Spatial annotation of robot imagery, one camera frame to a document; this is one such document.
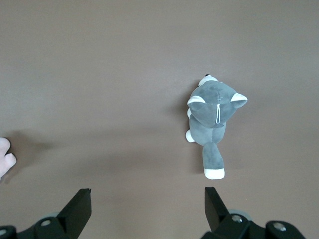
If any pale pink dog plush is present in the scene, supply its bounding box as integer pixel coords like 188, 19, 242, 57
0, 137, 17, 182

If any grey white husky plush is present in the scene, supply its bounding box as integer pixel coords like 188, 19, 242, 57
184, 74, 248, 180

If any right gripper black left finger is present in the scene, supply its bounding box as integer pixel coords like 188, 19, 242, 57
0, 188, 92, 239

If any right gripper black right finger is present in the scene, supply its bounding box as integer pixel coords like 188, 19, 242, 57
200, 186, 306, 239

